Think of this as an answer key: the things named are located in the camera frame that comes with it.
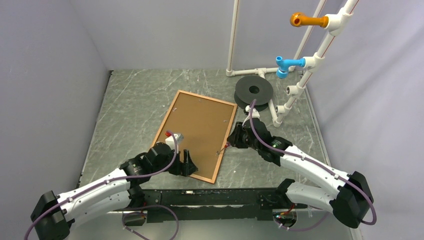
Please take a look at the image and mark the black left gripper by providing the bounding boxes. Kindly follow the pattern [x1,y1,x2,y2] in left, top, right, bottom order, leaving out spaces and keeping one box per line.
[151,147,198,176]

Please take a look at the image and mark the orange wooden picture frame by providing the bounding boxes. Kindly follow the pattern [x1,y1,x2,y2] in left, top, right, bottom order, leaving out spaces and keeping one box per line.
[153,90,237,184]

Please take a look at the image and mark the blue red screwdriver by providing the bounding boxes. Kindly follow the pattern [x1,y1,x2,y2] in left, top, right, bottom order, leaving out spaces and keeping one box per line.
[216,142,231,156]

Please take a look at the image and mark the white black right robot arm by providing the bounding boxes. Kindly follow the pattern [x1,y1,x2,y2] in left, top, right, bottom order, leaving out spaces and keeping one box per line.
[227,117,376,229]

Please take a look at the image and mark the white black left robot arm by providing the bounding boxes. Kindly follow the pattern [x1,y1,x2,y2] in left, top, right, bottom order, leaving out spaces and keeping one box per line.
[24,142,198,240]

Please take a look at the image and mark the black filament spool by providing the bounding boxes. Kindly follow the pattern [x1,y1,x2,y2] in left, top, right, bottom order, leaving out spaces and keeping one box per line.
[234,75,274,112]

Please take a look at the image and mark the blue pipe peg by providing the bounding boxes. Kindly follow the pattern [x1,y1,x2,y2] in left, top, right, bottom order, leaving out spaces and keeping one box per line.
[275,56,306,79]

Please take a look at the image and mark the orange pipe peg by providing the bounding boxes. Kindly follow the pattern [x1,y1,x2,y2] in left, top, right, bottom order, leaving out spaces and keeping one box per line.
[289,12,329,28]

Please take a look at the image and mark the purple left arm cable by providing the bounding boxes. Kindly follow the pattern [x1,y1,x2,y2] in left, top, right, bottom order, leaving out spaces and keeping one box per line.
[23,130,181,240]

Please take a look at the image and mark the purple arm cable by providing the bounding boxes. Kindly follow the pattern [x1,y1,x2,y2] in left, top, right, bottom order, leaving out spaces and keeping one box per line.
[23,130,181,240]
[248,99,378,233]

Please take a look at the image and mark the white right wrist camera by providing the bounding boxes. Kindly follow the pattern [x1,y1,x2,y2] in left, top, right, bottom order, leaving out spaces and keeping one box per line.
[244,105,260,121]

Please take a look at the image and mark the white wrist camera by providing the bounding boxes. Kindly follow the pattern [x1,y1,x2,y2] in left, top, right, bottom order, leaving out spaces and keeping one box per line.
[165,131,184,150]
[244,105,260,121]

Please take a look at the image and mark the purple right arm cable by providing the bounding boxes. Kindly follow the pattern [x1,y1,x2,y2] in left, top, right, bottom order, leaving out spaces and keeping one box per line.
[248,99,378,233]

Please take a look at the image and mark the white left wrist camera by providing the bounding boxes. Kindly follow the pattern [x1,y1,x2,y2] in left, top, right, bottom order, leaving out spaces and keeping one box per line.
[165,131,184,150]

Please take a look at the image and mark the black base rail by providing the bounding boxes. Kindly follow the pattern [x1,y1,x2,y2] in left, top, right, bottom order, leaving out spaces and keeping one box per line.
[121,187,306,223]

